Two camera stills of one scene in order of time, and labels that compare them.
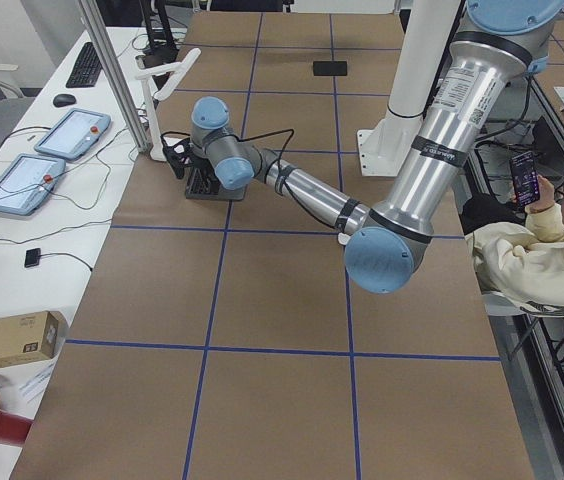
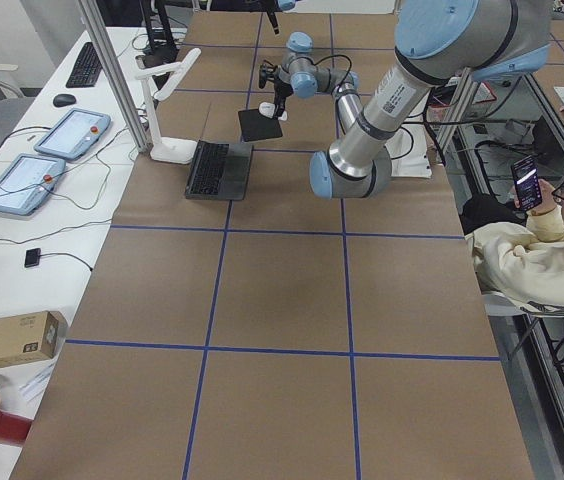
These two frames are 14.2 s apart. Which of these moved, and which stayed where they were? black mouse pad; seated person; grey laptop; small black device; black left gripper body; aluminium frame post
Moved: black left gripper body; black mouse pad
Stayed: seated person; small black device; grey laptop; aluminium frame post
